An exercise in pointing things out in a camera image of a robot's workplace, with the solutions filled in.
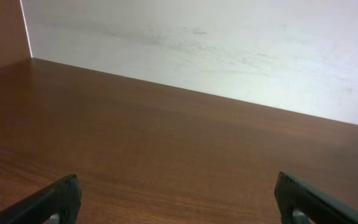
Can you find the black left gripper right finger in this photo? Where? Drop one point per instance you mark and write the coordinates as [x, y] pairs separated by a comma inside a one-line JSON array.
[[300, 202]]

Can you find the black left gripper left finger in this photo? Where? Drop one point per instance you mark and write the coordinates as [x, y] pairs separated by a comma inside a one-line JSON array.
[[62, 198]]

